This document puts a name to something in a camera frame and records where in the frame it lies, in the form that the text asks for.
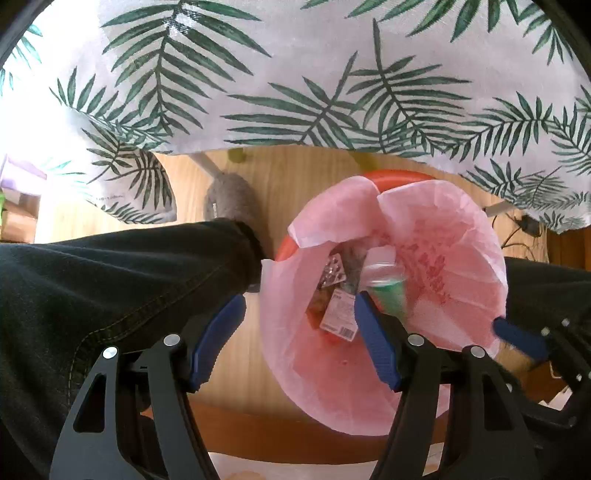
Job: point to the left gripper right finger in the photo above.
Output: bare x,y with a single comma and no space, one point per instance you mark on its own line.
486,437

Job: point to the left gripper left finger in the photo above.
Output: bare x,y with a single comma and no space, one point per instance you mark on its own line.
131,419

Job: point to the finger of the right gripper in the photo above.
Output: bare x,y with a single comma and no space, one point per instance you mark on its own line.
532,345

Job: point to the green soda can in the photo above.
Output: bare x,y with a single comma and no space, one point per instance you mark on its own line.
386,284

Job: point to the silver pill blister pack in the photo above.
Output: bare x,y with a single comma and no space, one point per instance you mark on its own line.
334,272

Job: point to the pink lined trash bin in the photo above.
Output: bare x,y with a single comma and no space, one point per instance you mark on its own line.
425,252

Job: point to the person's right leg jeans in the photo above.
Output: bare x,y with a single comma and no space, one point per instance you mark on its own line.
543,295

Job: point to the person's leg in jeans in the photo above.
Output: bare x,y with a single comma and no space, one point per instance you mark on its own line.
63,303

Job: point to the grey slipper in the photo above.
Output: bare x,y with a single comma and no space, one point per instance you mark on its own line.
231,197

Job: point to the palm leaf tablecloth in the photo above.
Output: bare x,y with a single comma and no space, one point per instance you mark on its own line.
93,92

